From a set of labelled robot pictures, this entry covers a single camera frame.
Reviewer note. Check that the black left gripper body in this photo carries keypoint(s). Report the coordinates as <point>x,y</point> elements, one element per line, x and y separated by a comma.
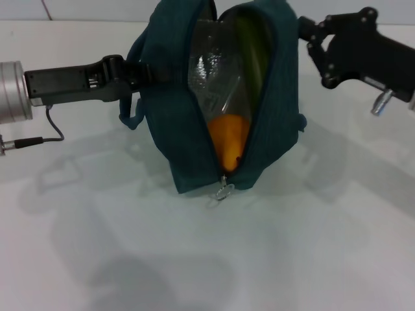
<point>65,81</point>

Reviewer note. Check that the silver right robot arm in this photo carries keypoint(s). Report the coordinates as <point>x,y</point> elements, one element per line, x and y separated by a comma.
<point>413,105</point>

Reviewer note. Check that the yellow pear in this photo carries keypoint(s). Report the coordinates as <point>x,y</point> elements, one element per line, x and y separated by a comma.
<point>227,139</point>

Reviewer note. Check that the green cucumber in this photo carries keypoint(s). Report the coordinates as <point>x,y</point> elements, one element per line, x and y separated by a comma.
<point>256,55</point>

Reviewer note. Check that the silver connector plug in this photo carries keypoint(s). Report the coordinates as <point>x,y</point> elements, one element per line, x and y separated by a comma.
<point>382,103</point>

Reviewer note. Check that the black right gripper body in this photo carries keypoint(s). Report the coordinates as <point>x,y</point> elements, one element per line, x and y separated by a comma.
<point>363,45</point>

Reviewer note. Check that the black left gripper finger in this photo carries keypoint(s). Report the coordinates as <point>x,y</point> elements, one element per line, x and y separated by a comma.
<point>162,74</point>

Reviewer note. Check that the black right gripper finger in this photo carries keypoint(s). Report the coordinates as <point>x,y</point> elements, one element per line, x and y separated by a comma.
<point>308,27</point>
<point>325,69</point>

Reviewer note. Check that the dark teal insulated lunch bag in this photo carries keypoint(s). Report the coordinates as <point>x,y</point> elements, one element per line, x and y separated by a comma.
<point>162,129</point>

